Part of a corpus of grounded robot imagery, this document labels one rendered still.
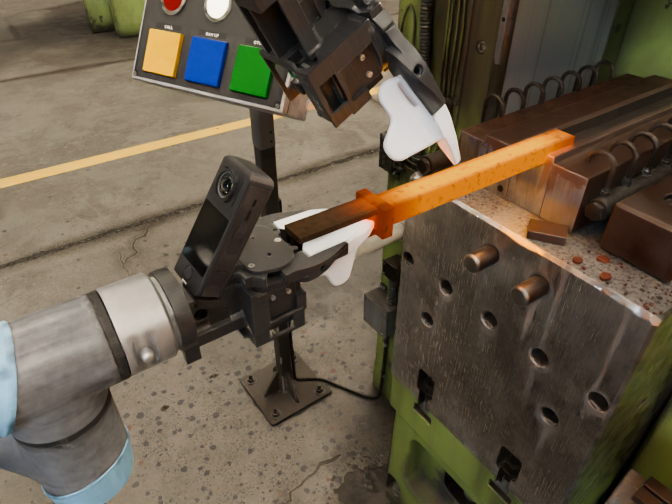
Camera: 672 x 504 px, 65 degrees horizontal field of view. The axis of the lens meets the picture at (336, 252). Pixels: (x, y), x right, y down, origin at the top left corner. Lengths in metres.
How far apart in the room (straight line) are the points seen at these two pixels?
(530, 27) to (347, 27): 0.56
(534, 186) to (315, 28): 0.41
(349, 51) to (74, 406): 0.33
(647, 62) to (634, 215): 0.55
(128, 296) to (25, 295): 1.82
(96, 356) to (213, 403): 1.24
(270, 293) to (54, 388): 0.18
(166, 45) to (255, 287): 0.66
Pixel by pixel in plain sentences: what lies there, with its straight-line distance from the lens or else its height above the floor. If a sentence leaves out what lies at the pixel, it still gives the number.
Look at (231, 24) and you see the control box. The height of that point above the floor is 1.06.
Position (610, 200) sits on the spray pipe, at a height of 0.97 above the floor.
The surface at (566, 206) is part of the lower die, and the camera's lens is 0.70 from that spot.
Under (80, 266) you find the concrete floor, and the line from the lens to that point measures 2.30.
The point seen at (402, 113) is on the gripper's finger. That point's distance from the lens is 0.43.
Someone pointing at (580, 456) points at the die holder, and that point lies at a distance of 0.81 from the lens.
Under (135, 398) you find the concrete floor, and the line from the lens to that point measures 1.73.
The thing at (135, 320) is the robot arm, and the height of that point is 1.01.
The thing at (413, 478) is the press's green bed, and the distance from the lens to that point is 1.31.
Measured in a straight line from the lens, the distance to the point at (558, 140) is 0.72.
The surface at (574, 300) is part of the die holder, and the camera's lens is 0.67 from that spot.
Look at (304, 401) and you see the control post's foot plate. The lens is 1.61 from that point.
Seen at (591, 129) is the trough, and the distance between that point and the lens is 0.83.
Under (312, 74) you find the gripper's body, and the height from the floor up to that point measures 1.17.
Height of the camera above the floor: 1.29
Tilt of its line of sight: 37 degrees down
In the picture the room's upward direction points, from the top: straight up
